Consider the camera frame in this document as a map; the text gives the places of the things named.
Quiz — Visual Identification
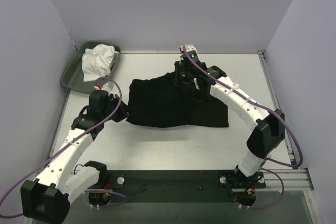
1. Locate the black t shirt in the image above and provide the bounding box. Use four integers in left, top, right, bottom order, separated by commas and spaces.
180, 88, 229, 128
127, 72, 188, 128

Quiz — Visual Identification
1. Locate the grey plastic tray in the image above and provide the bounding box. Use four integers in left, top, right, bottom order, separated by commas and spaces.
60, 41, 121, 94

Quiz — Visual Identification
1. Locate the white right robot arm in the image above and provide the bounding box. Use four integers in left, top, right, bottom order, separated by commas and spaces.
174, 51, 285, 179

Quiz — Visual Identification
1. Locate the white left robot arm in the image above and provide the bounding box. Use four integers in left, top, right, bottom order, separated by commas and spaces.
20, 90, 131, 223

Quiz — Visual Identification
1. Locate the crumpled white t shirt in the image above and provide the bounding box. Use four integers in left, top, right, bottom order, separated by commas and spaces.
81, 44, 119, 82

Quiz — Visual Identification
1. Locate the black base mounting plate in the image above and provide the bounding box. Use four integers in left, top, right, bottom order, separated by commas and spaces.
88, 170, 266, 206

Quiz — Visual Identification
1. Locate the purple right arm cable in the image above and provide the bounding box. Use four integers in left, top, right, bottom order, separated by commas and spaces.
182, 47, 304, 210

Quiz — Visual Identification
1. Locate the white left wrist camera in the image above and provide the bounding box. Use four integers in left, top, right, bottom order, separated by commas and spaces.
94, 82, 113, 94

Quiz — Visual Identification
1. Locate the aluminium front rail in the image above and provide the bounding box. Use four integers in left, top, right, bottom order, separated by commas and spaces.
73, 167, 314, 192

